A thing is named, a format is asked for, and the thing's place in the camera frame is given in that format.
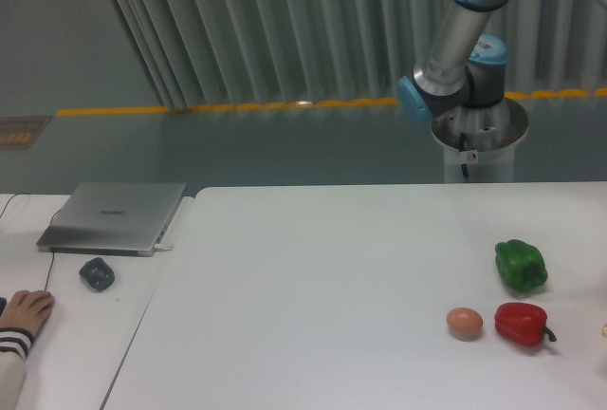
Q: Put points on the silver closed laptop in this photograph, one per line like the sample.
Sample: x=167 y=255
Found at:
x=111 y=218

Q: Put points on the white striped sleeve forearm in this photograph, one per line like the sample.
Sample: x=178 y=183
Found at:
x=15 y=346

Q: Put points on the brown egg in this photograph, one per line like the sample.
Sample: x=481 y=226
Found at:
x=465 y=322

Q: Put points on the green bell pepper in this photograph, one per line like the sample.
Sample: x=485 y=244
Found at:
x=520 y=265

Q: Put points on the red bell pepper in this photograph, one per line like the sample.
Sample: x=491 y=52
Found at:
x=523 y=324

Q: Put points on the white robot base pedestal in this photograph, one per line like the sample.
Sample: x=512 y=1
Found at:
x=479 y=145

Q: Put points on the person's bare hand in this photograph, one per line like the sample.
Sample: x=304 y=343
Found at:
x=28 y=311

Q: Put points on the grey pleated curtain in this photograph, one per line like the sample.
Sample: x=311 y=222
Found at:
x=212 y=52

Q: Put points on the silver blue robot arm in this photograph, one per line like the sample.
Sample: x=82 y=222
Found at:
x=443 y=80

